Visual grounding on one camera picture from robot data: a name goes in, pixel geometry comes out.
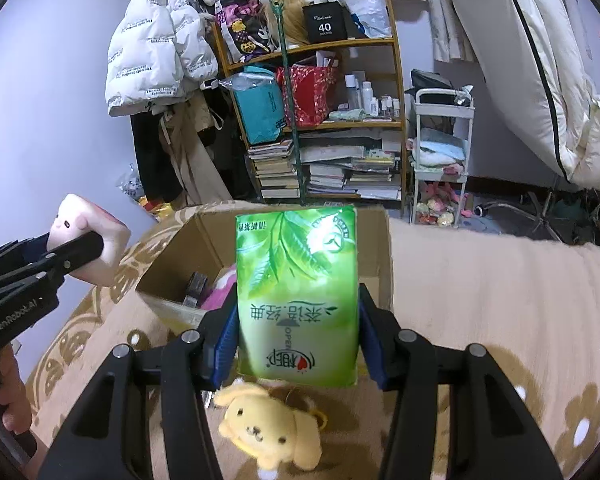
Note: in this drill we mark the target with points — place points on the green pole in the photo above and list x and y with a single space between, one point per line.
290 100

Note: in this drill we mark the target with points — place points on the pile of small plush toys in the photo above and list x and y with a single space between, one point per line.
437 205

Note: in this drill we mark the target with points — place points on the teal shopping bag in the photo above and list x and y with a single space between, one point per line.
260 110

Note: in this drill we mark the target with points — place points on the folded light blue cloth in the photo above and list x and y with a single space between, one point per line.
442 147

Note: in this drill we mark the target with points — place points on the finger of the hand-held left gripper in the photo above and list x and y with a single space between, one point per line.
15 255
70 260

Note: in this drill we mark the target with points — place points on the red gift bag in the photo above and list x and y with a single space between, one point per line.
310 95

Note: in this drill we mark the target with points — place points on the person's left hand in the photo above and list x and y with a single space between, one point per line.
15 400

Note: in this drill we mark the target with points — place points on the black packaged accessory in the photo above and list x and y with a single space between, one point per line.
196 290

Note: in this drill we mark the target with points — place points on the beige coat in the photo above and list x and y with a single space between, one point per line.
190 160

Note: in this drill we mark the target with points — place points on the cartoon printed bag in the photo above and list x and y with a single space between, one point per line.
245 25

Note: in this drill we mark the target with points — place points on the green tissue pack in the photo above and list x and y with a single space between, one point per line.
295 285

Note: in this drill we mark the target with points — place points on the stack of books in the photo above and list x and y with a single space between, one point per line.
275 170

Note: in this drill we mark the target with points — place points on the white puffer jacket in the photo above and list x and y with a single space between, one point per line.
145 50

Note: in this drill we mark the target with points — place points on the black box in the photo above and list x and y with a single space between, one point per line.
325 25

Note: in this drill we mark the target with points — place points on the plastic bag of toys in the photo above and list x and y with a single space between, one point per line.
150 205

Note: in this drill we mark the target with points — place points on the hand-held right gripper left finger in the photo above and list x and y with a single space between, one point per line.
225 345

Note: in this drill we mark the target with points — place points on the black bag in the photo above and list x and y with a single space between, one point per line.
430 82

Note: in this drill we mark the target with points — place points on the blond wig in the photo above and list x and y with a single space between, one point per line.
297 25

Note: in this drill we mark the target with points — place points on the white trolley cart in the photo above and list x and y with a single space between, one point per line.
416 135

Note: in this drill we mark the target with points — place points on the black coat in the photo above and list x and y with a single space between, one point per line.
150 160

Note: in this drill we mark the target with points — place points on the group of cosmetic bottles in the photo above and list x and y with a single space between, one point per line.
365 95

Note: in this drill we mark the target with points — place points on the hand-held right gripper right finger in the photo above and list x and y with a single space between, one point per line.
375 355

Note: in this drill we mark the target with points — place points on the wooden bookshelf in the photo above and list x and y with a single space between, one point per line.
320 46

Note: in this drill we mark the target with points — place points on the cardboard box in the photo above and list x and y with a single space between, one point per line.
205 240

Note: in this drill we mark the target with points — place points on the pink marshmallow plush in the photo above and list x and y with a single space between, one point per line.
90 220

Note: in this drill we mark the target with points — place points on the yellow plush dog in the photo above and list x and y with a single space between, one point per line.
265 425

